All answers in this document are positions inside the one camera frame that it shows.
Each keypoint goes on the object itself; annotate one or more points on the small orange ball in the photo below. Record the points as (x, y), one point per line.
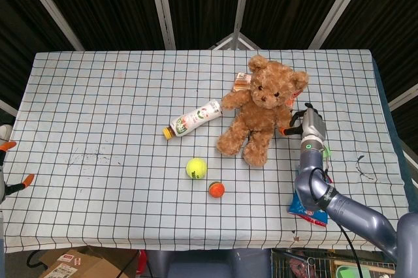
(216, 190)

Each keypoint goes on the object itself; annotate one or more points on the blue snack bag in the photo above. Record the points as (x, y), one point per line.
(302, 207)

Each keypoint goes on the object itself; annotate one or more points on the white black-grid tablecloth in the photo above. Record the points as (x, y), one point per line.
(98, 193)

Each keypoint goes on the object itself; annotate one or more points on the green plastic item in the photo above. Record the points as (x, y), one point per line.
(352, 273)

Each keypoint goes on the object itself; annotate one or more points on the yellow tennis ball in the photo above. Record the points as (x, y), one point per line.
(196, 168)

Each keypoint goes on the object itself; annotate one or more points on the round orange hang tag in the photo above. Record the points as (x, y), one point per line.
(295, 95)

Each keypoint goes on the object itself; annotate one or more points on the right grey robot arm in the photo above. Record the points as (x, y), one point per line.
(352, 212)

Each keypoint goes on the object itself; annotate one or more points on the dark blue table skirt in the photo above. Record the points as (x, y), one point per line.
(411, 190)

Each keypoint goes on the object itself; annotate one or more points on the brown teddy bear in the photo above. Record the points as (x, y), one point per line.
(258, 121)

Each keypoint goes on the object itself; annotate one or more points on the orange snack pack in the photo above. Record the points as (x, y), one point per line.
(241, 82)

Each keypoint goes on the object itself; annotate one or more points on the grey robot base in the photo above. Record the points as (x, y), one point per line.
(196, 265)

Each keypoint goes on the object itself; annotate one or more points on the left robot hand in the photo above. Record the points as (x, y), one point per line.
(2, 190)

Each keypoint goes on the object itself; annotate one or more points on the yellow-capped drink bottle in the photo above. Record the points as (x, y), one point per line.
(196, 118)

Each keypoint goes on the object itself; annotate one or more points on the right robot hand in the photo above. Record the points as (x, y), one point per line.
(313, 126)

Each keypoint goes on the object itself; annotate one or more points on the cardboard box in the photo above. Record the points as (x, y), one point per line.
(91, 265)

